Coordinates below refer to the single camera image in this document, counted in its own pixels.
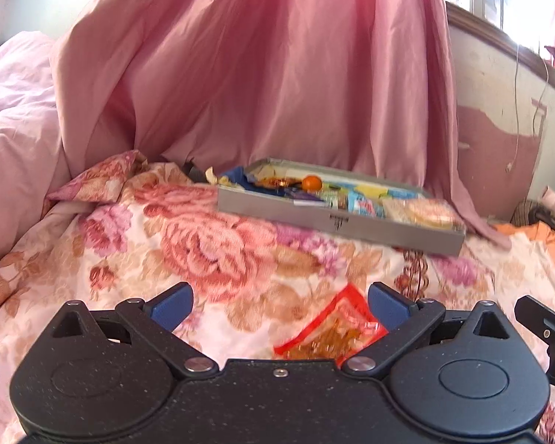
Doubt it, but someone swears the plain pink duvet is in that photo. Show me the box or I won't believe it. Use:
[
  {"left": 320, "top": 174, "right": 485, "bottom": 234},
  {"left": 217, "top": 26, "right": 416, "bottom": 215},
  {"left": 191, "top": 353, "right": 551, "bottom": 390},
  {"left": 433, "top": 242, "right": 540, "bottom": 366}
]
[{"left": 0, "top": 31, "right": 70, "bottom": 260}]

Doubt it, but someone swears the floral pink bed quilt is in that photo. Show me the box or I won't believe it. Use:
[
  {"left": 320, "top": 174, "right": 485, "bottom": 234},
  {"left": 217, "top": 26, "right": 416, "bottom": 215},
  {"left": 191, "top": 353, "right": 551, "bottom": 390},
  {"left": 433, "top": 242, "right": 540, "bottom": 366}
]
[{"left": 0, "top": 152, "right": 555, "bottom": 443}]

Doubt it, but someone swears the orange fruit in box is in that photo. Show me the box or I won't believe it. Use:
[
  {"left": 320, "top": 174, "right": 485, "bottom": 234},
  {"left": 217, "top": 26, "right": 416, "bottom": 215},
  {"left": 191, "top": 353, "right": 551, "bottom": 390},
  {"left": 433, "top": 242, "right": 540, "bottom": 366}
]
[{"left": 300, "top": 174, "right": 323, "bottom": 192}]

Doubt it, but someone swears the pink curtain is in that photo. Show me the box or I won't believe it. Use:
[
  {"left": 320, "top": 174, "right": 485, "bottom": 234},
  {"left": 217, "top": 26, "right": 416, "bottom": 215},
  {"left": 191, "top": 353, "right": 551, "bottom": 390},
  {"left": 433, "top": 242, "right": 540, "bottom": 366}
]
[{"left": 51, "top": 0, "right": 510, "bottom": 248}]

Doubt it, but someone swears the red dried tofu packet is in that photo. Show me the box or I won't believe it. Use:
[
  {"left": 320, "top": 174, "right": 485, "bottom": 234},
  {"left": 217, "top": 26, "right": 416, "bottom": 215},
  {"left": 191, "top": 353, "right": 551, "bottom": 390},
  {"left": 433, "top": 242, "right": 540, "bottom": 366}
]
[{"left": 273, "top": 284, "right": 388, "bottom": 367}]

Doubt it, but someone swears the grey snack box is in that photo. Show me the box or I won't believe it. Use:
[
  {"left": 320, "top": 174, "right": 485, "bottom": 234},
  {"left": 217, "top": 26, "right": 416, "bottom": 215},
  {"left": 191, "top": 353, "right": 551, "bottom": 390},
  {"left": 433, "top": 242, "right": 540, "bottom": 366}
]
[{"left": 218, "top": 158, "right": 466, "bottom": 256}]

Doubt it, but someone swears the clear round pastry packet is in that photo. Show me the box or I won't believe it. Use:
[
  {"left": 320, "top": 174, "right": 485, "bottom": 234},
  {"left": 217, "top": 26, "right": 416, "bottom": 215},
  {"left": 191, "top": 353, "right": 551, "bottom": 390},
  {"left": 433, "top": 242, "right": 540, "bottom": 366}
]
[{"left": 382, "top": 198, "right": 466, "bottom": 233}]

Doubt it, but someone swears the white hanging cable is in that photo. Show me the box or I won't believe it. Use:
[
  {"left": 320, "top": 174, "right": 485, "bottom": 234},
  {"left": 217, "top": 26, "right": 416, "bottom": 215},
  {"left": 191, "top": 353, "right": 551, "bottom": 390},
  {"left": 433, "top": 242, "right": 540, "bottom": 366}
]
[{"left": 503, "top": 41, "right": 552, "bottom": 175}]

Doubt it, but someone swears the orange cloth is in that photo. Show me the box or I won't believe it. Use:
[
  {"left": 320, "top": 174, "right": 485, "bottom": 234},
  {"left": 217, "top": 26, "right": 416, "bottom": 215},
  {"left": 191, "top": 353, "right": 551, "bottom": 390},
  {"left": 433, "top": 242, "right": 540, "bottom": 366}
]
[{"left": 495, "top": 222, "right": 555, "bottom": 264}]

